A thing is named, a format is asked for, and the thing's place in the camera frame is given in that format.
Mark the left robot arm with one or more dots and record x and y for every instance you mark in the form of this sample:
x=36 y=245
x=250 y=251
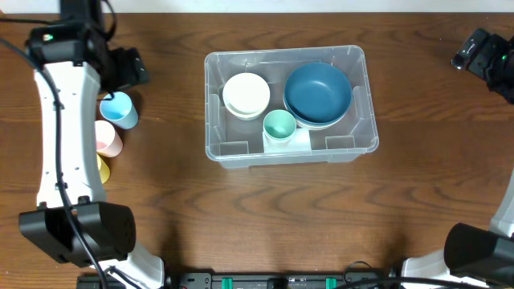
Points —
x=73 y=222

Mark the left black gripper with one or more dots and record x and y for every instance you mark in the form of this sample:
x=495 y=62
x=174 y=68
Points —
x=131 y=70

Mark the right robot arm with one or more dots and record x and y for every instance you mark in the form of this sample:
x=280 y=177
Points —
x=472 y=256

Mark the cream white cup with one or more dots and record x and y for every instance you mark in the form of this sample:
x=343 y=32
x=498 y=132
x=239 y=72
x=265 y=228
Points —
x=278 y=145

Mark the yellow cup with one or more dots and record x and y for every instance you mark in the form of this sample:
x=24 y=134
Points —
x=104 y=170

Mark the beige large bowl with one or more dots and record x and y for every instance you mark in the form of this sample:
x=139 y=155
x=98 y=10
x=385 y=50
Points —
x=314 y=127

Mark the light blue cup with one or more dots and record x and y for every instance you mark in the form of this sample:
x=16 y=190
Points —
x=119 y=109

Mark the clear plastic storage container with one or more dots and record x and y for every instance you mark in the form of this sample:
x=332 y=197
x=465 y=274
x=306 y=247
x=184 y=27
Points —
x=236 y=143

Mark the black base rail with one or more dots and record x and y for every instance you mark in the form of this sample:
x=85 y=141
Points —
x=357 y=278

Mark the mint green cup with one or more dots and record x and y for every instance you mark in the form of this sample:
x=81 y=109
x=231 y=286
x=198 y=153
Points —
x=279 y=125

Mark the white small bowl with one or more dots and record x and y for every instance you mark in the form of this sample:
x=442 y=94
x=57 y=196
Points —
x=246 y=92

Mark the yellow small bowl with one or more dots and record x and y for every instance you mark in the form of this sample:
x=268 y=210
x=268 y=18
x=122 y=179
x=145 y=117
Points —
x=244 y=116

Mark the dark blue bowl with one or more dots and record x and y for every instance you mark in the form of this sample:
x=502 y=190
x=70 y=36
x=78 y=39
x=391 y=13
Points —
x=318 y=110
x=317 y=79

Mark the pink cup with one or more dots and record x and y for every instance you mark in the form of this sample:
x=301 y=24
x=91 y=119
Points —
x=108 y=142

